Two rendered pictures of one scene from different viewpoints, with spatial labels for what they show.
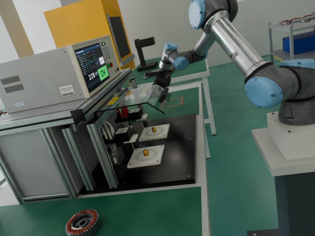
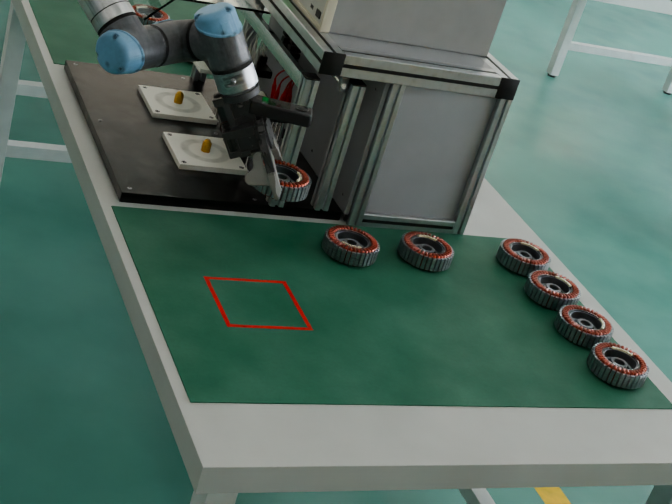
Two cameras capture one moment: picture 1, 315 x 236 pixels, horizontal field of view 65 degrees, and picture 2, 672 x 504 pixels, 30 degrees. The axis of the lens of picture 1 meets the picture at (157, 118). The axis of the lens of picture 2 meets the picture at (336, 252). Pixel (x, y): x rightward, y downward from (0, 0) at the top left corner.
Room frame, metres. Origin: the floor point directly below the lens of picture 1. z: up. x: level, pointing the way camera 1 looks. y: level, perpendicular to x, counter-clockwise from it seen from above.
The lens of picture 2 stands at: (3.24, -1.36, 1.85)
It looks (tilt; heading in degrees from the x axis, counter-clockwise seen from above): 26 degrees down; 138
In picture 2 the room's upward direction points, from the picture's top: 18 degrees clockwise
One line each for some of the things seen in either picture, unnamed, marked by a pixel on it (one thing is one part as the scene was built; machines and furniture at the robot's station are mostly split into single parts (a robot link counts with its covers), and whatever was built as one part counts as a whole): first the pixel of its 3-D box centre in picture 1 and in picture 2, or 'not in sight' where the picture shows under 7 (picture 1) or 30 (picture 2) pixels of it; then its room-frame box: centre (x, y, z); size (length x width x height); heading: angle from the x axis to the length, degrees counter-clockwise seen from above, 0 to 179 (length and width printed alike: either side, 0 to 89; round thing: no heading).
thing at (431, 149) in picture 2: not in sight; (427, 160); (1.53, 0.37, 0.91); 0.28 x 0.03 x 0.32; 76
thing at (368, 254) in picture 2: not in sight; (350, 245); (1.62, 0.16, 0.77); 0.11 x 0.11 x 0.04
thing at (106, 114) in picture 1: (118, 100); (261, 27); (1.14, 0.16, 1.03); 0.62 x 0.01 x 0.03; 166
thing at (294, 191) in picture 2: not in sight; (280, 180); (1.57, -0.02, 0.90); 0.11 x 0.11 x 0.04
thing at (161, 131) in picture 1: (154, 132); (204, 153); (1.23, 0.03, 0.78); 0.15 x 0.15 x 0.01; 76
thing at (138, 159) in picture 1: (146, 156); (177, 104); (1.00, 0.09, 0.78); 0.15 x 0.15 x 0.01; 76
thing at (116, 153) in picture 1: (116, 156); not in sight; (1.03, 0.23, 0.80); 0.07 x 0.05 x 0.06; 166
